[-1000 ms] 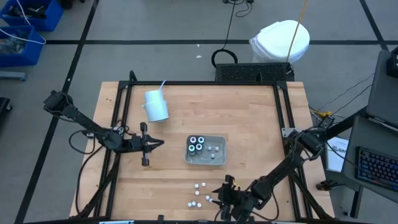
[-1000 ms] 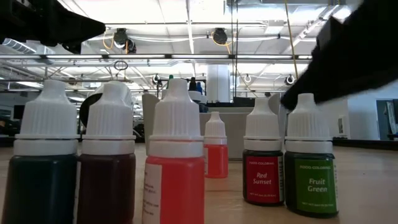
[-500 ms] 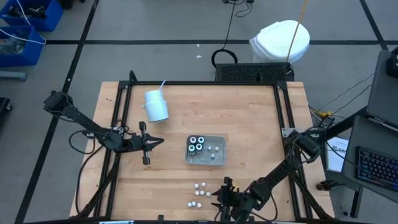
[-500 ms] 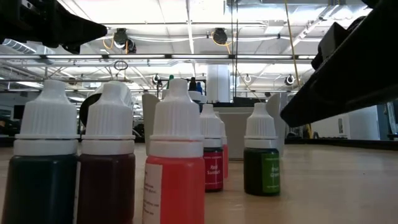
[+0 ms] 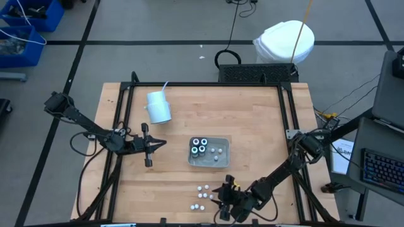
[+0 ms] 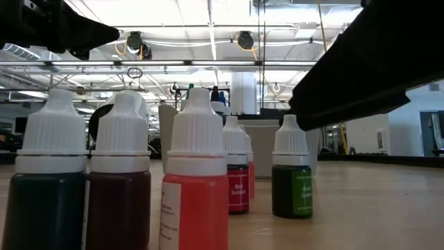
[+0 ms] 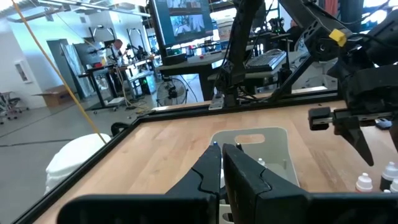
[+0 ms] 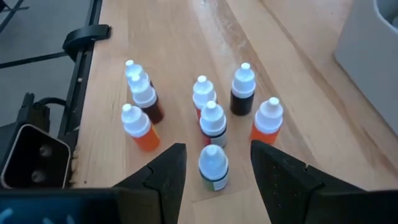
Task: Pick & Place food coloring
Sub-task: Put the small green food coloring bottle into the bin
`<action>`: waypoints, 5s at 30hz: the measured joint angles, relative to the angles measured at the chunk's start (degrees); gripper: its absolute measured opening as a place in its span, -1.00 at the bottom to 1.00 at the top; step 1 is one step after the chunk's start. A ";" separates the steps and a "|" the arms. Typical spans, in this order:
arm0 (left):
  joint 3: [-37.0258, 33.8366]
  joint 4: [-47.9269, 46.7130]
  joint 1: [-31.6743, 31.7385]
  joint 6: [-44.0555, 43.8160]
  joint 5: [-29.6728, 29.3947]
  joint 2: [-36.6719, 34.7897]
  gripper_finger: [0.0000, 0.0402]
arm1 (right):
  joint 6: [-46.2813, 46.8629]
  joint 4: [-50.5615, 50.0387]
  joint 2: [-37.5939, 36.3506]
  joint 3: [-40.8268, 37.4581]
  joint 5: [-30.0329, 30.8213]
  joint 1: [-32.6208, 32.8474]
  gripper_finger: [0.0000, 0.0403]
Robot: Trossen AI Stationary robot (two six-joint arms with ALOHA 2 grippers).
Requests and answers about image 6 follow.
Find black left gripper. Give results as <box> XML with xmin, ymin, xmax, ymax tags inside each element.
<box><xmin>0</xmin><ymin>0</ymin><xmax>121</xmax><ymax>60</ymax></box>

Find grey plastic bin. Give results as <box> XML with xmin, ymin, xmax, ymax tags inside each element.
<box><xmin>158</xmin><ymin>103</ymin><xmax>322</xmax><ymax>180</ymax></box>

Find small green dropper bottle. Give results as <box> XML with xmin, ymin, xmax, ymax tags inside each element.
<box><xmin>271</xmin><ymin>114</ymin><xmax>314</xmax><ymax>219</ymax></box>

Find small orange-red dropper bottle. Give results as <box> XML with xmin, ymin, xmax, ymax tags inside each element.
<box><xmin>158</xmin><ymin>87</ymin><xmax>230</xmax><ymax>250</ymax></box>
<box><xmin>242</xmin><ymin>124</ymin><xmax>256</xmax><ymax>200</ymax></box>

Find small Red Sunset dropper bottle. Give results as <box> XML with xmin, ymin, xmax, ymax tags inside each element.
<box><xmin>222</xmin><ymin>116</ymin><xmax>250</xmax><ymax>215</ymax></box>

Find small dark teal dropper bottle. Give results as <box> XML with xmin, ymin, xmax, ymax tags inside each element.
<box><xmin>1</xmin><ymin>88</ymin><xmax>90</xmax><ymax>250</ymax></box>

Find small dark brown dropper bottle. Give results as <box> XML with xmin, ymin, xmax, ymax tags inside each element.
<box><xmin>85</xmin><ymin>90</ymin><xmax>153</xmax><ymax>250</ymax></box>

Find dark door panel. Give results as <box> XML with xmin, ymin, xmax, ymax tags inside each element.
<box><xmin>418</xmin><ymin>110</ymin><xmax>444</xmax><ymax>157</ymax></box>

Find white square column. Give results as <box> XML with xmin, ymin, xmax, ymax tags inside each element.
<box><xmin>230</xmin><ymin>71</ymin><xmax>258</xmax><ymax>115</ymax></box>

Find white wall dispenser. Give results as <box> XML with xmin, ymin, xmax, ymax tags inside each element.
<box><xmin>377</xmin><ymin>127</ymin><xmax>391</xmax><ymax>153</ymax></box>

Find black ceiling cable reel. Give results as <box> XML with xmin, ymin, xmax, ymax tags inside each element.
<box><xmin>124</xmin><ymin>30</ymin><xmax>153</xmax><ymax>60</ymax></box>
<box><xmin>237</xmin><ymin>30</ymin><xmax>256</xmax><ymax>51</ymax></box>

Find silver ventilation duct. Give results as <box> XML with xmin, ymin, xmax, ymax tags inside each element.
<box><xmin>1</xmin><ymin>42</ymin><xmax>63</xmax><ymax>62</ymax></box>

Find black aluminium table frame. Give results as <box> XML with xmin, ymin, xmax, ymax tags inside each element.
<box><xmin>0</xmin><ymin>149</ymin><xmax>444</xmax><ymax>169</ymax></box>

